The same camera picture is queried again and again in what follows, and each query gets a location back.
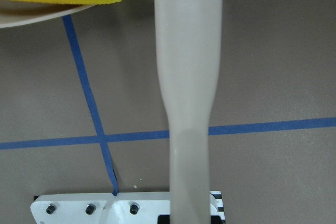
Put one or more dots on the beige plastic dustpan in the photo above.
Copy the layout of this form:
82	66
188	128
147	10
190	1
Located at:
188	44

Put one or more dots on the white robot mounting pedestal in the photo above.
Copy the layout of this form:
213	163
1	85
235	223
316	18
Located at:
140	207

